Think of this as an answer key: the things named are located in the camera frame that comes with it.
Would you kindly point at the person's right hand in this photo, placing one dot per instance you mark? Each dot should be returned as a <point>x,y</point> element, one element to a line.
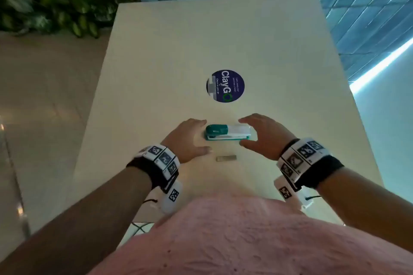
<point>269,136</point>

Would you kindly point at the person's left hand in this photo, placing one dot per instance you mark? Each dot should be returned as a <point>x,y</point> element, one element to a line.
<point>185,137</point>

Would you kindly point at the teal and white stapler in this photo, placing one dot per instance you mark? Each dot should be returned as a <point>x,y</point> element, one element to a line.
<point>226,131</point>

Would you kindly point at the strip of metal staples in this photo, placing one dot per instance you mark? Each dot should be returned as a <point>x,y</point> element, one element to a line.
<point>226,158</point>

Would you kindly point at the person's left forearm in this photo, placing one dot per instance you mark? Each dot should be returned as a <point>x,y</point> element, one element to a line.
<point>80,226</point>

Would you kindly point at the person's right forearm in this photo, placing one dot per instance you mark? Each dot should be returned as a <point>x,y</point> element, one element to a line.
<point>371,207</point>

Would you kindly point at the black marker wristband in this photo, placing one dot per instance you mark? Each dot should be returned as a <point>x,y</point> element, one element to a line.
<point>306,162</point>
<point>158,162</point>

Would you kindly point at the round blue sticker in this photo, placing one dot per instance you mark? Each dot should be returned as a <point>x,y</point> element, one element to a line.
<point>226,86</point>

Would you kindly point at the pink knitted shirt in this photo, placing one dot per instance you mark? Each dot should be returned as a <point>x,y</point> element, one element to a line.
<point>251,239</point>

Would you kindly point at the white light strip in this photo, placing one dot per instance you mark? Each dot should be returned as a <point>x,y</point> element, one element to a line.
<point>384,63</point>

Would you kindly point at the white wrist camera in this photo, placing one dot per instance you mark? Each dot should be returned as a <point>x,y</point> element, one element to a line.
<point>290,194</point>
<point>172,196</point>

